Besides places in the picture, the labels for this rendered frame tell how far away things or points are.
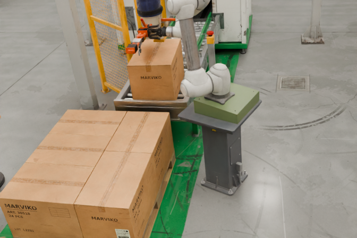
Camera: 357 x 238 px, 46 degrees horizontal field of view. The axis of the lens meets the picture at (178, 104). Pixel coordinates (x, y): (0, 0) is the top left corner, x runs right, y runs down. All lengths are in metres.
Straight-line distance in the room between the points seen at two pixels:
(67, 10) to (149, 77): 1.27
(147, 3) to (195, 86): 1.02
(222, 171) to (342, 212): 0.98
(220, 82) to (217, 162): 0.75
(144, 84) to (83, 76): 1.18
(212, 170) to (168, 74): 0.92
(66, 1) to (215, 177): 2.32
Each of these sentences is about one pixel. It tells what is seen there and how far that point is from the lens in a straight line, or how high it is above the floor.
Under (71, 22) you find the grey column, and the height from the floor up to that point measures 1.13.
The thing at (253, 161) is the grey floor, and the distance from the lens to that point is 4.02.
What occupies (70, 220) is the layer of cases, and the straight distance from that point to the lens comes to 3.17.
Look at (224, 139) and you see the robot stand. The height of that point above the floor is 0.55.
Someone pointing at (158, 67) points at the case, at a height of 0.93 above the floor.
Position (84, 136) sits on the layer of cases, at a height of 0.54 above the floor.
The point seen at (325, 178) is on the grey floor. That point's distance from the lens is 3.90.
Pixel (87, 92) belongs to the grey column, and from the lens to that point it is 4.93.
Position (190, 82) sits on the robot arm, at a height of 1.09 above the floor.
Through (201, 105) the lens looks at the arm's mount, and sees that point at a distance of 3.26.
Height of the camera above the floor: 2.51
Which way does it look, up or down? 30 degrees down
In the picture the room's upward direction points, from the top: 7 degrees counter-clockwise
